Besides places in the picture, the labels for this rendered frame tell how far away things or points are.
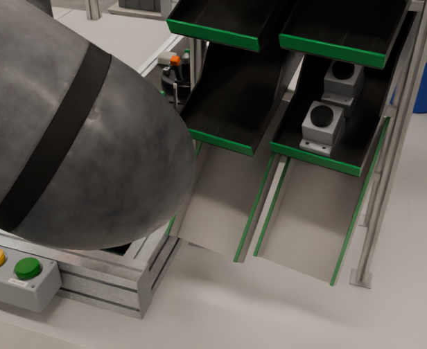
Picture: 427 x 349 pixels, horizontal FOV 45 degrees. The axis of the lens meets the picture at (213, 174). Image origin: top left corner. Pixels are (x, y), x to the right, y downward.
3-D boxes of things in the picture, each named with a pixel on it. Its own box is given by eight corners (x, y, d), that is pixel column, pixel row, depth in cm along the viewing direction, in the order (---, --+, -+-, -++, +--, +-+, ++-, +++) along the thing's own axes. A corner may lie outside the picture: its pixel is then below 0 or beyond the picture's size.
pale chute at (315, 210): (336, 286, 81) (333, 286, 77) (259, 256, 86) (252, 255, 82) (393, 119, 83) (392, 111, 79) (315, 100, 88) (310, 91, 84)
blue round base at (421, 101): (440, 117, 147) (455, 68, 138) (383, 108, 151) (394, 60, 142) (439, 92, 159) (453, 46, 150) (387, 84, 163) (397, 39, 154)
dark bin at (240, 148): (252, 158, 74) (245, 128, 68) (175, 133, 79) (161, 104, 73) (321, 20, 85) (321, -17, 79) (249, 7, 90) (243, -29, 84)
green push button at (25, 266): (32, 284, 86) (30, 276, 84) (12, 279, 87) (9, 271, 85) (46, 267, 89) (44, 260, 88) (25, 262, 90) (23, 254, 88)
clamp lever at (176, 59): (181, 82, 134) (177, 61, 127) (175, 81, 134) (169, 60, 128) (186, 72, 136) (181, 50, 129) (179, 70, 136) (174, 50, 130)
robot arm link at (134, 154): (297, 173, 28) (148, 77, 73) (122, 61, 24) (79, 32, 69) (184, 346, 29) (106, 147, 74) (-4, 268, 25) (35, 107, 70)
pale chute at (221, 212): (244, 263, 85) (236, 262, 81) (175, 236, 90) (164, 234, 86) (300, 104, 87) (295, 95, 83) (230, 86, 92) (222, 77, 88)
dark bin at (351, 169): (359, 178, 71) (362, 149, 64) (270, 151, 76) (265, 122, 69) (417, 32, 81) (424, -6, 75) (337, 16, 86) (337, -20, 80)
